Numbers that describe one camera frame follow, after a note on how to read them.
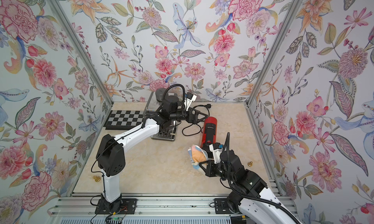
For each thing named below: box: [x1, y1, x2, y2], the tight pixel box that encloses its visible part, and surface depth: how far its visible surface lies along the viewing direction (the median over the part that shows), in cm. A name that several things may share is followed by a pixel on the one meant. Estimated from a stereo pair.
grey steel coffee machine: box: [146, 88, 183, 142], surface depth 69 cm
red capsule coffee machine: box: [200, 116, 218, 160], surface depth 83 cm
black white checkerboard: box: [103, 110, 145, 131], surface depth 109 cm
